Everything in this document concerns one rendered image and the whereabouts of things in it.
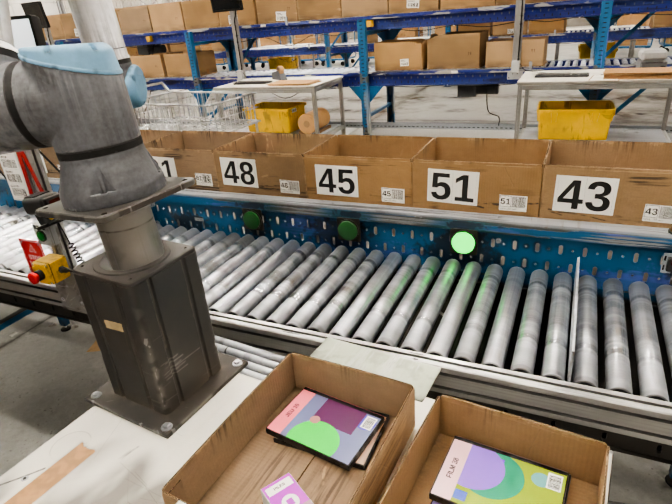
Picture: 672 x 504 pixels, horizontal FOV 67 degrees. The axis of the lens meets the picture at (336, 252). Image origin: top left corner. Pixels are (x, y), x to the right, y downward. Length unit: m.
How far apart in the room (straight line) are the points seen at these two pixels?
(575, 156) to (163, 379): 1.43
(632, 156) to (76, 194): 1.58
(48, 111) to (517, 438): 0.97
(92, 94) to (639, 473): 1.96
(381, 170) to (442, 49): 4.36
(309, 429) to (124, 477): 0.35
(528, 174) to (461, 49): 4.40
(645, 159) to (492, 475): 1.24
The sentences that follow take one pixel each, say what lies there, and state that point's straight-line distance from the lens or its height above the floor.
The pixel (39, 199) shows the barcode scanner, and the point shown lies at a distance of 1.64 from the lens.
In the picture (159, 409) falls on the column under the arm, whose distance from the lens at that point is 1.18.
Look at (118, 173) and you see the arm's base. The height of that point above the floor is 1.27.
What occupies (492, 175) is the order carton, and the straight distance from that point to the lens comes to 1.61.
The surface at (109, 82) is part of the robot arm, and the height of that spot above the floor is 1.42.
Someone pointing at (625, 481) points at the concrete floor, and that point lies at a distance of 2.10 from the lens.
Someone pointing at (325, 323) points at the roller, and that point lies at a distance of 1.37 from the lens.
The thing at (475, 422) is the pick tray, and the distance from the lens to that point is 1.00.
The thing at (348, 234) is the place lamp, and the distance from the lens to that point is 1.74.
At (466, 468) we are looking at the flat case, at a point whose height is 0.80.
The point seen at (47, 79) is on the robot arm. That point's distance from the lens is 0.98.
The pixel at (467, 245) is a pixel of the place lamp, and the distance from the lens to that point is 1.62.
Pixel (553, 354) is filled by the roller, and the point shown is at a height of 0.75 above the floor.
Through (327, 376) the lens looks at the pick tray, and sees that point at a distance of 1.09.
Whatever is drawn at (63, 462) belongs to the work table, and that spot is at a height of 0.75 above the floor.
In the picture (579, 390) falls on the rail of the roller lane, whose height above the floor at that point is 0.74.
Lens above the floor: 1.50
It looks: 26 degrees down
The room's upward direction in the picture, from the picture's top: 5 degrees counter-clockwise
